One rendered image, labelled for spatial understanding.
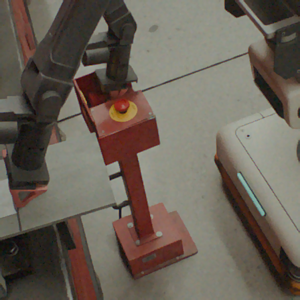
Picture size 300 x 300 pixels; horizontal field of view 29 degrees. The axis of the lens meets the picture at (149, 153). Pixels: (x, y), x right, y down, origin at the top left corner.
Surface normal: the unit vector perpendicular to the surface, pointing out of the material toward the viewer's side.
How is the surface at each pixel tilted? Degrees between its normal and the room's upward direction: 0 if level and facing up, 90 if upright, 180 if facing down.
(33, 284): 0
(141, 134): 90
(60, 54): 74
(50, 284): 0
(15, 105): 27
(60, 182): 0
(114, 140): 90
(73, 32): 82
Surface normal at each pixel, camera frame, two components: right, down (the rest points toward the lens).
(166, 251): 0.39, 0.69
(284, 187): -0.12, -0.61
